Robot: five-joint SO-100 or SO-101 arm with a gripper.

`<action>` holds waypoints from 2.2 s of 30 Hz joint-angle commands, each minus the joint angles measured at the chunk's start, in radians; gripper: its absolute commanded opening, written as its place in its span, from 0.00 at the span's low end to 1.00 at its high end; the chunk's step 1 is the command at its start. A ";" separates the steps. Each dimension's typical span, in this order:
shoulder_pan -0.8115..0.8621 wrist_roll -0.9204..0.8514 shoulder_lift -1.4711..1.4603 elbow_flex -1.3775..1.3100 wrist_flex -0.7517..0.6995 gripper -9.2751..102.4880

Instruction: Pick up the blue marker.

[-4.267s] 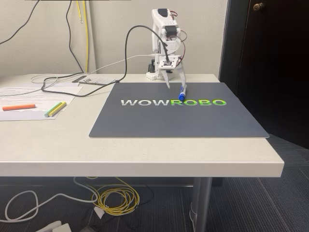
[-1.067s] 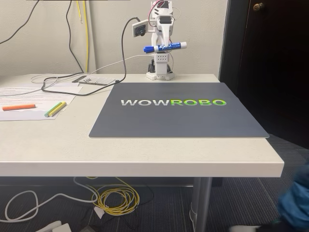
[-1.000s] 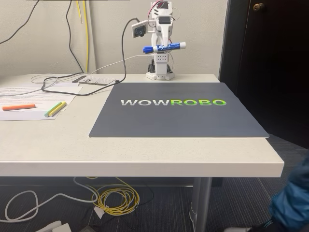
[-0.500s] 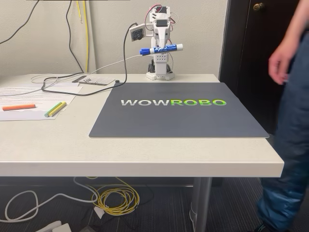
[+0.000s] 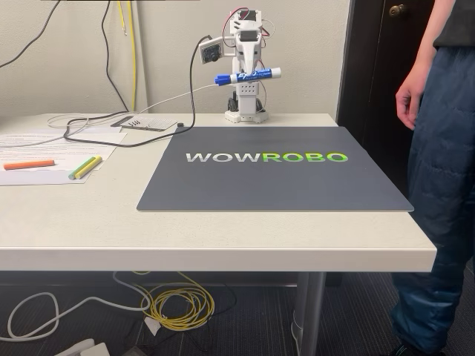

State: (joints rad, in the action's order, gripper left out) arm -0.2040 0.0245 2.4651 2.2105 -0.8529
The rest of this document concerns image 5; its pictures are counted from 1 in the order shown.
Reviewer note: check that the blue dry erase marker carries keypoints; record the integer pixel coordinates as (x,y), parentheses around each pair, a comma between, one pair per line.
(256,75)

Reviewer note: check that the yellow marker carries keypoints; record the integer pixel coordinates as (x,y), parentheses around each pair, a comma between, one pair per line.
(90,168)

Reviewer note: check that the green marker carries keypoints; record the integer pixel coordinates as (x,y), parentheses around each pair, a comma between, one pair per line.
(82,167)

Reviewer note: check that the orange marker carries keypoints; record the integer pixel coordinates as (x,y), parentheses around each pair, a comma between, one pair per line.
(29,164)

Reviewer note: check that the person's hand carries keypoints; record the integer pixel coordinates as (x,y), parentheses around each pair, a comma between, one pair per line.
(408,100)

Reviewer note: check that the grey perforated plate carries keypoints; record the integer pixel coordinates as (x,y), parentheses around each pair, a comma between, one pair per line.
(156,124)

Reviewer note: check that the dark door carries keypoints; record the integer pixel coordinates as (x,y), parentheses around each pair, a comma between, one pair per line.
(371,92)

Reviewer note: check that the dark WOWROBO mat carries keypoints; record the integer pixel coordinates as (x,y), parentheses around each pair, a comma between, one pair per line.
(259,185)

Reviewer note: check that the brass door knob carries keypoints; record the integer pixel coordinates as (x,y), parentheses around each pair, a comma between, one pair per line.
(398,10)

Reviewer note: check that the plain white paper sheet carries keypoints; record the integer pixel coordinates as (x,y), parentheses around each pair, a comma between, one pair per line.
(37,178)
(107,136)

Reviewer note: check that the printed paper sheet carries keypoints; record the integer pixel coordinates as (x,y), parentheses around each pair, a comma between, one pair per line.
(33,150)

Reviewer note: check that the person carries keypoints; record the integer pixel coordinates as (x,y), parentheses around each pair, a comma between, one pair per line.
(445,185)

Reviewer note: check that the grey metal table leg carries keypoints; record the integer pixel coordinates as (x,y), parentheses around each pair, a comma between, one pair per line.
(310,315)

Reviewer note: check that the white power strip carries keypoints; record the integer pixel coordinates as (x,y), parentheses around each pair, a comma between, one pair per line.
(89,350)

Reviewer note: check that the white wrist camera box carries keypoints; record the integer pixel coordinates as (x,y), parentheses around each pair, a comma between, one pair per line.
(210,50)

